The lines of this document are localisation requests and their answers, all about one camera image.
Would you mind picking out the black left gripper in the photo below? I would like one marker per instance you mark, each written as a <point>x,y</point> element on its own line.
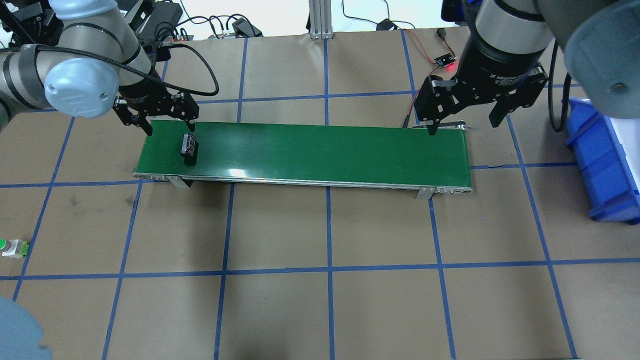
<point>141,93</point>

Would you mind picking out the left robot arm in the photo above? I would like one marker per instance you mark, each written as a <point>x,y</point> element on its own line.
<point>98,65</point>

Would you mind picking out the small sensor board red led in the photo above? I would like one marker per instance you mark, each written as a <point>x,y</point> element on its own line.
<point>446,61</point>

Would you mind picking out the black capacitor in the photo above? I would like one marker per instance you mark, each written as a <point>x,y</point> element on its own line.
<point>189,149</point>

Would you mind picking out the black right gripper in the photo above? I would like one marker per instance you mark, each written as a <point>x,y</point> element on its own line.
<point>495,67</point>

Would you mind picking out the aluminium frame post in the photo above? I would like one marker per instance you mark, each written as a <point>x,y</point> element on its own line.
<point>320,20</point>

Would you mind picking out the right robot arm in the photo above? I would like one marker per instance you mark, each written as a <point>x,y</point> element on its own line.
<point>599,40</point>

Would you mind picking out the blue storage bin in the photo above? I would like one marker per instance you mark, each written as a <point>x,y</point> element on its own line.
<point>607,154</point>

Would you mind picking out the green conveyor belt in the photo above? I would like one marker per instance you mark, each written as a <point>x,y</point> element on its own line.
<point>312,155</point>

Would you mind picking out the green push button switch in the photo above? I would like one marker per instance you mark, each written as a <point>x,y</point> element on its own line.
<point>15,249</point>

